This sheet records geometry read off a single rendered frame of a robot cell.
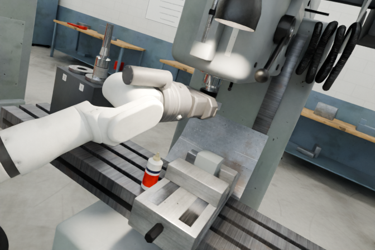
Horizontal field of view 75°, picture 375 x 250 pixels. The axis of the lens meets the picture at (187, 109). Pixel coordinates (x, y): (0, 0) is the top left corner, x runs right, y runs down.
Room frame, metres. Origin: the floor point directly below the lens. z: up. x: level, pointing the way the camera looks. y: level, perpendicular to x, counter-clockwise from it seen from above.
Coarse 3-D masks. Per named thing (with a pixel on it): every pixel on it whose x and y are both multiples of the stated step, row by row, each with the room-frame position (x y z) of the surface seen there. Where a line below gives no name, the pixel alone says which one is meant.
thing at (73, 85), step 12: (60, 72) 0.82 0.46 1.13; (72, 72) 0.82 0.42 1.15; (84, 72) 0.82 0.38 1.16; (60, 84) 0.82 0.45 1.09; (72, 84) 0.78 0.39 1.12; (84, 84) 0.75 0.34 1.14; (96, 84) 0.77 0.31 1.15; (60, 96) 0.81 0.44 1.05; (72, 96) 0.78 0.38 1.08; (84, 96) 0.75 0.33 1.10; (96, 96) 0.74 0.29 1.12; (60, 108) 0.80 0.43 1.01
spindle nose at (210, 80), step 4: (204, 76) 0.62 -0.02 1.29; (208, 76) 0.61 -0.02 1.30; (212, 76) 0.60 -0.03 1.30; (204, 80) 0.61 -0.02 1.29; (208, 80) 0.61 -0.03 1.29; (212, 80) 0.60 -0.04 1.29; (216, 80) 0.61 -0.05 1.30; (220, 80) 0.61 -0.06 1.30; (208, 84) 0.61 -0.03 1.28; (212, 84) 0.60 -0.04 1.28; (216, 84) 0.61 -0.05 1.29; (220, 84) 0.62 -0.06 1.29
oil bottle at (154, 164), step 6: (156, 156) 0.59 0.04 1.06; (150, 162) 0.58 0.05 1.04; (156, 162) 0.58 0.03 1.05; (162, 162) 0.60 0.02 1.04; (150, 168) 0.58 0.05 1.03; (156, 168) 0.58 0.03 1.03; (144, 174) 0.59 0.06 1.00; (150, 174) 0.58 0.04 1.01; (156, 174) 0.58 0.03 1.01; (144, 180) 0.58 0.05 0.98; (150, 180) 0.58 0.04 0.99; (156, 180) 0.59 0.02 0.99; (144, 186) 0.58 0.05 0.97; (150, 186) 0.58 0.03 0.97
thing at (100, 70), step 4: (96, 60) 0.79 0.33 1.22; (96, 64) 0.79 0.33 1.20; (100, 64) 0.79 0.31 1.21; (104, 64) 0.79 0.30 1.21; (108, 64) 0.80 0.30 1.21; (96, 68) 0.79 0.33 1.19; (100, 68) 0.79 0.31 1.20; (104, 68) 0.79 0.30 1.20; (108, 68) 0.81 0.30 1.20; (96, 72) 0.79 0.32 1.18; (100, 72) 0.79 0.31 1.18; (104, 72) 0.80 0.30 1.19; (96, 76) 0.79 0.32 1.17; (100, 76) 0.79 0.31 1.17; (104, 76) 0.80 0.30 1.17
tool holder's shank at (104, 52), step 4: (108, 24) 0.80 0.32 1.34; (108, 28) 0.80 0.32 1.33; (112, 28) 0.80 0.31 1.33; (108, 32) 0.80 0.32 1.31; (112, 32) 0.81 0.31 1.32; (104, 36) 0.80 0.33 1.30; (108, 36) 0.80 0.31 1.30; (104, 40) 0.80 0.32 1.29; (108, 40) 0.80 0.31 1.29; (104, 44) 0.80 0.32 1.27; (108, 44) 0.80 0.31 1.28; (104, 48) 0.80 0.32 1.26; (108, 48) 0.81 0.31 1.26; (100, 52) 0.80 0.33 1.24; (104, 52) 0.80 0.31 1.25; (108, 52) 0.81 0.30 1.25; (100, 56) 0.80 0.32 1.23; (104, 56) 0.80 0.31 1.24
